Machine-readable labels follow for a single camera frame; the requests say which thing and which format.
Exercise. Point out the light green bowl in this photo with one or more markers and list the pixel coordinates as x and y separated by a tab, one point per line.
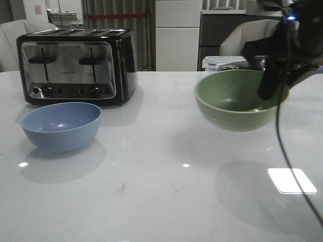
229	100

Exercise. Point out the beige upholstered chair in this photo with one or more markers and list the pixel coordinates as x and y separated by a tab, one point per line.
248	31

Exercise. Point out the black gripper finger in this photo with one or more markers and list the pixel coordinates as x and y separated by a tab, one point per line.
273	78
298	72

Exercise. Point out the white drawer cabinet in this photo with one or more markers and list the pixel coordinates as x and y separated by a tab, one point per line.
177	25

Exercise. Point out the clear plastic food container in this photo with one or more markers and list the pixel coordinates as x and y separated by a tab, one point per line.
224	63

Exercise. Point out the metal stanchion post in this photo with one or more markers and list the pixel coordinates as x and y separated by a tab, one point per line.
84	13

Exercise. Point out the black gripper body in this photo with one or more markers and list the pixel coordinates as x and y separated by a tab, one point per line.
300	26

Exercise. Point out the blue bowl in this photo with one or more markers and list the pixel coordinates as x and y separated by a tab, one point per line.
62	127

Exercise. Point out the dark counter cabinet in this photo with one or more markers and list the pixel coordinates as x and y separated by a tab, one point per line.
214	29

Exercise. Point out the white armchair at left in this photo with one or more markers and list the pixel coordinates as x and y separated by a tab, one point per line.
10	31

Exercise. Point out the black steel four-slot toaster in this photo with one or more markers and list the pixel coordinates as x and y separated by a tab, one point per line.
98	66

